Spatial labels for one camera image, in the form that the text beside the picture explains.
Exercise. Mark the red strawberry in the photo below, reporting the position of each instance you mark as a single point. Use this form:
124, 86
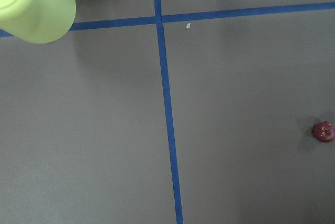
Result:
323, 131

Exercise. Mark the yellow plastic cup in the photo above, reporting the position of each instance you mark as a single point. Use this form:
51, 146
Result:
37, 21

